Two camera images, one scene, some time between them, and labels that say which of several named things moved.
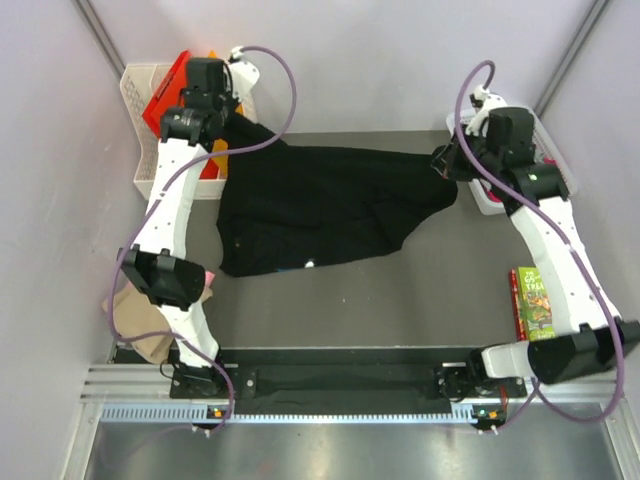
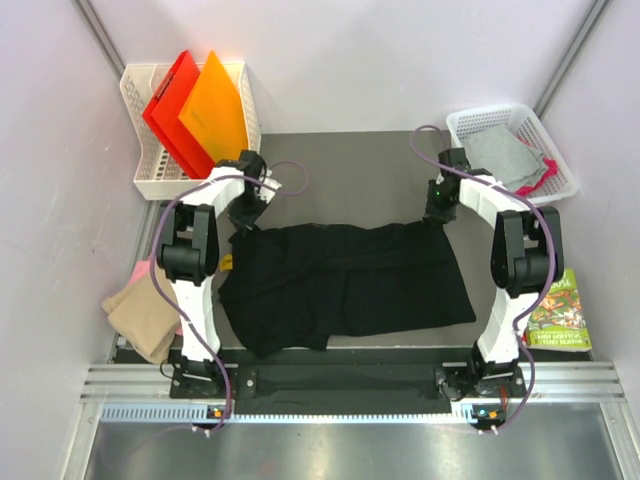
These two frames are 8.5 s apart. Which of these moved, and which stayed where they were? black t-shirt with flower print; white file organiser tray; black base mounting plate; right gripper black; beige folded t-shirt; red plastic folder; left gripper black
Moved: black t-shirt with flower print; left gripper black; right gripper black
Stayed: red plastic folder; beige folded t-shirt; white file organiser tray; black base mounting plate
